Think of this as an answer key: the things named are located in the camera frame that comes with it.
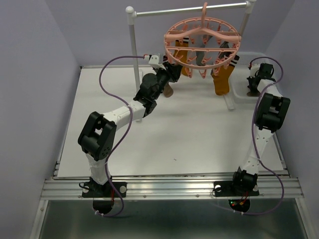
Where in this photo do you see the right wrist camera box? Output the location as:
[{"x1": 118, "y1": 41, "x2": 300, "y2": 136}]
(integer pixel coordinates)
[{"x1": 250, "y1": 64, "x2": 260, "y2": 77}]

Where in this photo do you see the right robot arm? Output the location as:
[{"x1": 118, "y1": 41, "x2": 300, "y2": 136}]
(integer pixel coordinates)
[{"x1": 229, "y1": 63, "x2": 291, "y2": 196}]

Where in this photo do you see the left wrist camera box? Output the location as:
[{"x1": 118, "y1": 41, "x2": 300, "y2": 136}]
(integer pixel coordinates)
[{"x1": 148, "y1": 54, "x2": 165, "y2": 69}]

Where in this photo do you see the white plastic basket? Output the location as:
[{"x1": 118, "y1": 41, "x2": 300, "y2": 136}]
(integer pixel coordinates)
[{"x1": 229, "y1": 52, "x2": 276, "y2": 104}]

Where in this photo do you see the mustard brown striped sock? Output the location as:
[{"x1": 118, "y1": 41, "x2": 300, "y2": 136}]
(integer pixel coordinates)
[{"x1": 211, "y1": 55, "x2": 240, "y2": 96}]

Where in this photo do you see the beige sock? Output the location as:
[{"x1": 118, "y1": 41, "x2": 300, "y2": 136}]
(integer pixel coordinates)
[{"x1": 247, "y1": 92, "x2": 260, "y2": 97}]

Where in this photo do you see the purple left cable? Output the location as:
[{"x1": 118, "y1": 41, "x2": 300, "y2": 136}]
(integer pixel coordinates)
[{"x1": 99, "y1": 54, "x2": 152, "y2": 218}]

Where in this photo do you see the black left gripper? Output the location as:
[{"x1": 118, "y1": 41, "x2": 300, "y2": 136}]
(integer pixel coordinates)
[{"x1": 152, "y1": 62, "x2": 182, "y2": 101}]

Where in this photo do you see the maroon white striped sock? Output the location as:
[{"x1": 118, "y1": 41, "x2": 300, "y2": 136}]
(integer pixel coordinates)
[{"x1": 163, "y1": 83, "x2": 173, "y2": 98}]

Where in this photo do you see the white drying rack stand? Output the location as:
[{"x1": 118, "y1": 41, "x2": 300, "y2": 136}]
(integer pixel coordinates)
[{"x1": 126, "y1": 0, "x2": 255, "y2": 110}]

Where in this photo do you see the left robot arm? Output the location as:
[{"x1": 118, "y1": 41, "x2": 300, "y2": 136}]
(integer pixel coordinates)
[{"x1": 78, "y1": 62, "x2": 182, "y2": 198}]

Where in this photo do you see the pink round clip hanger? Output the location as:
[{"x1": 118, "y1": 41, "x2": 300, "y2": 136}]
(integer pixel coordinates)
[{"x1": 164, "y1": 3, "x2": 241, "y2": 78}]

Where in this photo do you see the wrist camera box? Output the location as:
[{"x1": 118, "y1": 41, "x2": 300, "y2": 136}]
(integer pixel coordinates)
[
  {"x1": 250, "y1": 64, "x2": 260, "y2": 77},
  {"x1": 148, "y1": 54, "x2": 165, "y2": 69}
]

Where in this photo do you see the aluminium mounting rail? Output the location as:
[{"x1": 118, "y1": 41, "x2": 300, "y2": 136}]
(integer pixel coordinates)
[{"x1": 40, "y1": 172, "x2": 304, "y2": 201}]

